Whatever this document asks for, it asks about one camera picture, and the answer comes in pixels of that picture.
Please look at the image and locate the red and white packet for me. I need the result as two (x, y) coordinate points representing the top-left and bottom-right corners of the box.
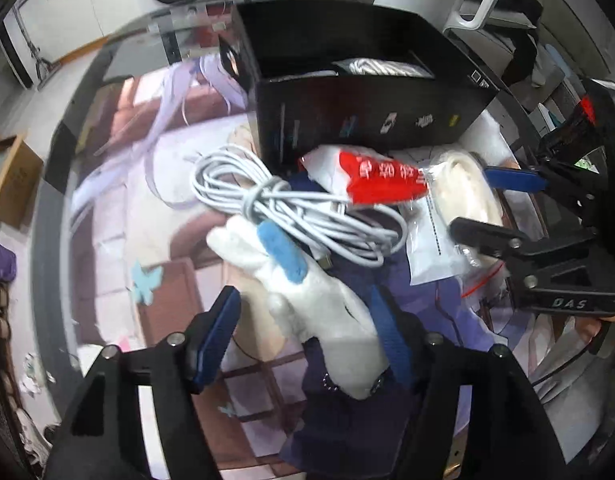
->
(297, 146), (433, 206)

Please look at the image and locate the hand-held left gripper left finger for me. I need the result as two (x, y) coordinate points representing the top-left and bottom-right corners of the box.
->
(44, 286), (241, 480)

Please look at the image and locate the white cable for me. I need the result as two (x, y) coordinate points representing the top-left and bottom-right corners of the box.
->
(192, 145), (408, 268)

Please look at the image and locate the white cord bundle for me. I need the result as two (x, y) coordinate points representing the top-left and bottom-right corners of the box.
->
(332, 57), (435, 81)

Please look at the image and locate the white foam piece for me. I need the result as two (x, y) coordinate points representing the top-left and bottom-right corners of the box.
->
(462, 110), (519, 171)

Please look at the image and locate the white and blue plush toy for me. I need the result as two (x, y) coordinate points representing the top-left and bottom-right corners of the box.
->
(206, 215), (391, 401)

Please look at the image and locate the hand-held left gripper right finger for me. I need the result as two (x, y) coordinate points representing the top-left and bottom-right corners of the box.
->
(369, 287), (568, 480)

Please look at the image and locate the printed desk mat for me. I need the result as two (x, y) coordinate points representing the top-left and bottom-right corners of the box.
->
(62, 55), (615, 476)

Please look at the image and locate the black cardboard box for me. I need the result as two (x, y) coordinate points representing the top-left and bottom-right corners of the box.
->
(230, 0), (501, 168)

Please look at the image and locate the black coat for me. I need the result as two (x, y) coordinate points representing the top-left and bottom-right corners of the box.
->
(492, 0), (544, 88)

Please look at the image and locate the brown cardboard box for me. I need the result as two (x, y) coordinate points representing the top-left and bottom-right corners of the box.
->
(0, 132), (44, 231)

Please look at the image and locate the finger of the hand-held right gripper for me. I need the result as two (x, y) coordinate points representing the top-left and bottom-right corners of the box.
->
(450, 216), (595, 272)
(484, 157), (588, 202)

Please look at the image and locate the clear zip bag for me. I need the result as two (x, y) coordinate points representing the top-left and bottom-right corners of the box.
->
(405, 150), (508, 286)

